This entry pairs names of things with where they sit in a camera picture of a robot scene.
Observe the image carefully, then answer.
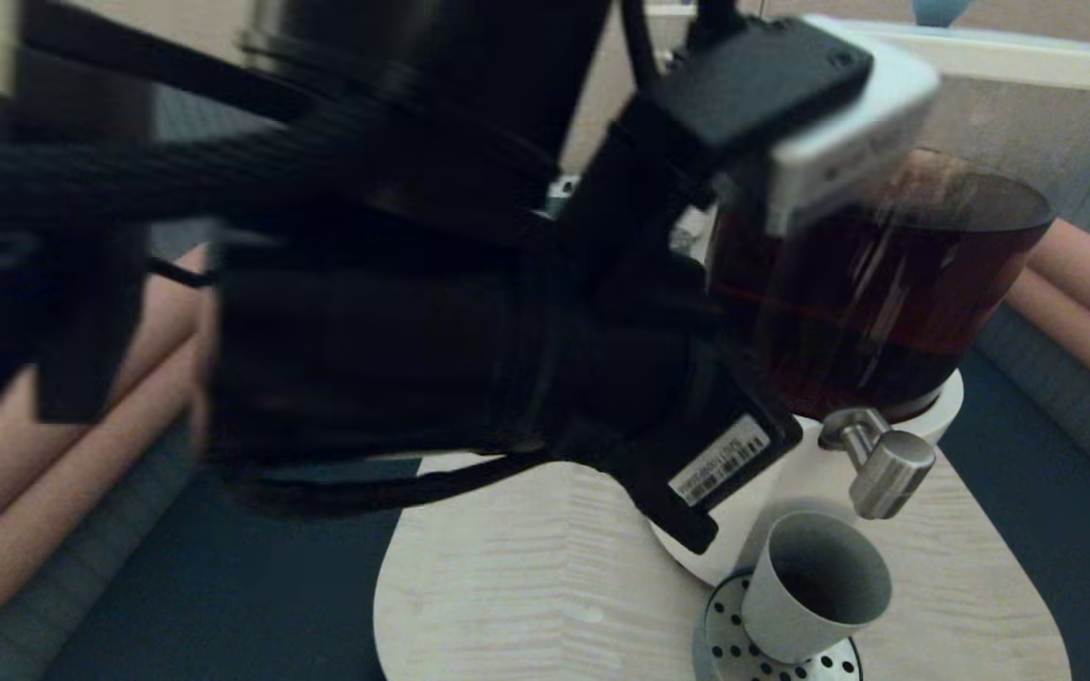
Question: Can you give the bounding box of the large dispenser with dark tea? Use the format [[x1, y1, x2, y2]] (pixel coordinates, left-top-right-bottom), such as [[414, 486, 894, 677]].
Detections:
[[644, 57, 1090, 587]]

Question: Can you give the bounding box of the wide white lid blue knob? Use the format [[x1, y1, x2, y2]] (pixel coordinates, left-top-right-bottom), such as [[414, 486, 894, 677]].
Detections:
[[805, 0, 1090, 93]]

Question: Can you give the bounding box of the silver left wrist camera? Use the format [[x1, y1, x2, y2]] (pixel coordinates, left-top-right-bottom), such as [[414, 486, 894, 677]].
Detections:
[[663, 17, 941, 237]]

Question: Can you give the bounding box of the grey plastic cup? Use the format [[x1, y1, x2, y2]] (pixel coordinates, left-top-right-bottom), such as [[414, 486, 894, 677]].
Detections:
[[741, 511, 892, 665]]

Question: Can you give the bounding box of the teal upholstered bench sofa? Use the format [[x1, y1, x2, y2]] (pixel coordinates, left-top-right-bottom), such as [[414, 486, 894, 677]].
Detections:
[[933, 85, 1090, 681], [0, 57, 432, 681]]

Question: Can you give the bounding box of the large perforated metal drip tray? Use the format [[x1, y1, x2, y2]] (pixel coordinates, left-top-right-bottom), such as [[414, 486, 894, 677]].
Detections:
[[693, 569, 863, 681]]

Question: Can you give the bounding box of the black camera cable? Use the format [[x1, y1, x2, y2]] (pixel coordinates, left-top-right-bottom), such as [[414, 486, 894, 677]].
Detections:
[[619, 0, 664, 100]]

